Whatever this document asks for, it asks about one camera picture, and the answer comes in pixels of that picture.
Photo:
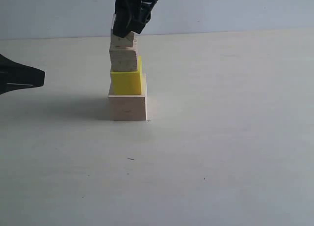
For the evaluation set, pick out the small pale wooden cube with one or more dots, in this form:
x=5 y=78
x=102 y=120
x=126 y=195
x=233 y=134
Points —
x=129 y=41

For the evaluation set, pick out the large pale wooden cube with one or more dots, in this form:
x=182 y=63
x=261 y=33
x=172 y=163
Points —
x=128 y=107

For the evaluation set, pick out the medium plywood cube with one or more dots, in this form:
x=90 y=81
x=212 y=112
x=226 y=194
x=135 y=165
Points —
x=124 y=59

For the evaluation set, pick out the yellow cube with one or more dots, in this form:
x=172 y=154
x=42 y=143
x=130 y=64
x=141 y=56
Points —
x=128 y=83

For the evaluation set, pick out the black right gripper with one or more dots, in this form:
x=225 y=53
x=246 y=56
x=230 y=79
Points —
x=131 y=16

